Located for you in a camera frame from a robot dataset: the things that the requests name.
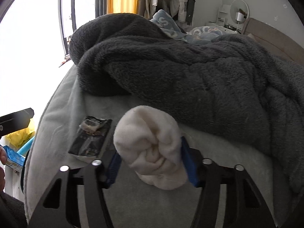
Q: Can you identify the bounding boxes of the white sock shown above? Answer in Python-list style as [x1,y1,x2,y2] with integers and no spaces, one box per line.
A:
[113,105,188,190]

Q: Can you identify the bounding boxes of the person's left hand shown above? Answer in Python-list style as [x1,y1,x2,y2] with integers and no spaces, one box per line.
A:
[0,147,7,192]

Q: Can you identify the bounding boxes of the crumpled yellow plastic bag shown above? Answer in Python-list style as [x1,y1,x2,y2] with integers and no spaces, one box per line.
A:
[6,119,36,151]

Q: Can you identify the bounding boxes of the blue toy guitar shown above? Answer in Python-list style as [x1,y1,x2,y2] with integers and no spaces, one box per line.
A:
[17,136,35,157]

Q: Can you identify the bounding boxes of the blue snack bag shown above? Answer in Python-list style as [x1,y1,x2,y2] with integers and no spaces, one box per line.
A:
[2,146,25,172]

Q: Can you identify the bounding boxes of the black silver snack wrapper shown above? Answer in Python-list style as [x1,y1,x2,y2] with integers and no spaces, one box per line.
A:
[68,116,112,163]

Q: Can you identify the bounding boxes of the grey bed mattress sheet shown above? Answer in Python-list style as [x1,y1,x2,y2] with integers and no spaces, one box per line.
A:
[23,64,286,228]

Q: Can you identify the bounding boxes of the dark grey fleece blanket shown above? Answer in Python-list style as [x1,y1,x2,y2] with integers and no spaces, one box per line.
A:
[69,13,303,189]

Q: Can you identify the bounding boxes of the black framed window door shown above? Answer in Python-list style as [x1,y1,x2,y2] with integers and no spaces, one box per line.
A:
[58,0,77,57]

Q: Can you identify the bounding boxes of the brown bed headboard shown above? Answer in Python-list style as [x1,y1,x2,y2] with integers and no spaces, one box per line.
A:
[242,17,303,65]

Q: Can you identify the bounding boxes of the blue patterned quilt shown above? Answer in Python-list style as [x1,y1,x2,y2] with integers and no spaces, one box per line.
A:
[150,9,229,45]

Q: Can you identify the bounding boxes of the white dressing table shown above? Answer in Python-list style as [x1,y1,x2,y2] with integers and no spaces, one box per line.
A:
[206,4,242,34]

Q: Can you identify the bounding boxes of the round vanity mirror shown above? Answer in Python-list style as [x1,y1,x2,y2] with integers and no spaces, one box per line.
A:
[230,0,250,24]

